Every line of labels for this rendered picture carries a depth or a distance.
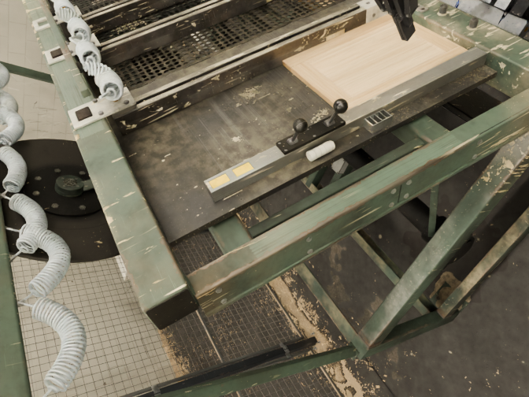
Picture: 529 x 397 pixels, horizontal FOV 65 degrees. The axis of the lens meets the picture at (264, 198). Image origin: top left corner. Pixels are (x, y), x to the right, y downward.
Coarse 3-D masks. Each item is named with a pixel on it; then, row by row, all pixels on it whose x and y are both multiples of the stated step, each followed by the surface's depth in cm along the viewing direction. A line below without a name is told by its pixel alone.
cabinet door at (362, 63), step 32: (352, 32) 148; (384, 32) 145; (416, 32) 142; (288, 64) 140; (320, 64) 138; (352, 64) 136; (384, 64) 134; (416, 64) 131; (320, 96) 129; (352, 96) 125
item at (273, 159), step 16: (448, 64) 125; (464, 64) 124; (480, 64) 128; (416, 80) 122; (432, 80) 121; (448, 80) 125; (384, 96) 120; (400, 96) 119; (416, 96) 122; (352, 112) 117; (368, 112) 116; (352, 128) 117; (320, 144) 114; (256, 160) 110; (272, 160) 109; (288, 160) 112; (240, 176) 107; (256, 176) 109; (224, 192) 107
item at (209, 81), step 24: (312, 24) 145; (336, 24) 144; (360, 24) 150; (264, 48) 140; (288, 48) 141; (96, 72) 116; (216, 72) 133; (240, 72) 137; (144, 96) 130; (168, 96) 130; (192, 96) 134; (72, 120) 121; (96, 120) 120; (120, 120) 127; (144, 120) 131
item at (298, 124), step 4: (296, 120) 100; (300, 120) 100; (304, 120) 100; (296, 124) 100; (300, 124) 100; (304, 124) 100; (308, 124) 101; (296, 128) 100; (300, 128) 100; (304, 128) 100; (296, 132) 105; (300, 132) 101; (296, 136) 107; (288, 140) 111; (292, 140) 110; (296, 140) 111; (292, 144) 111
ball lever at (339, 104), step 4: (336, 100) 103; (340, 100) 103; (344, 100) 103; (336, 104) 103; (340, 104) 102; (344, 104) 102; (336, 108) 103; (340, 108) 102; (344, 108) 103; (336, 112) 104; (340, 112) 103; (344, 112) 104; (332, 116) 109; (328, 120) 113; (332, 120) 111; (328, 124) 113
